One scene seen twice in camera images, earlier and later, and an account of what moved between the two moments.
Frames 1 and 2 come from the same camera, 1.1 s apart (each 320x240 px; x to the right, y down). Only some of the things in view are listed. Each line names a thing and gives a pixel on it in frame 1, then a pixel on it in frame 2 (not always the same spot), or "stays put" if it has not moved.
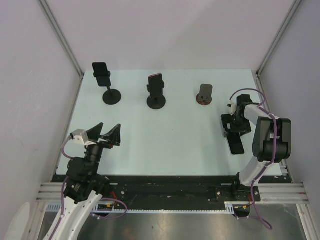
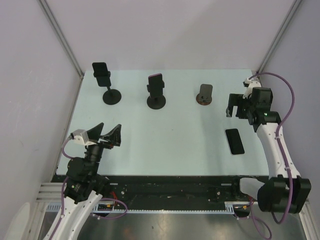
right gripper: [227, 118] -> [236, 100]
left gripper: [113, 136] stays put
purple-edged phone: [155, 85] stays put
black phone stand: [156, 102] stays put
